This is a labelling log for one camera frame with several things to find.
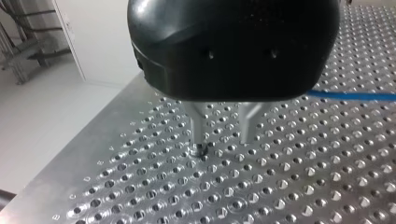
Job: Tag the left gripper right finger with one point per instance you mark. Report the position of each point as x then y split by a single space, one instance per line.
248 124

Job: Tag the grey metal frame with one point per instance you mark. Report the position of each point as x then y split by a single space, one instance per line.
28 46

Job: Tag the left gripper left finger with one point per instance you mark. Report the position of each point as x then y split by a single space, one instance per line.
196 124

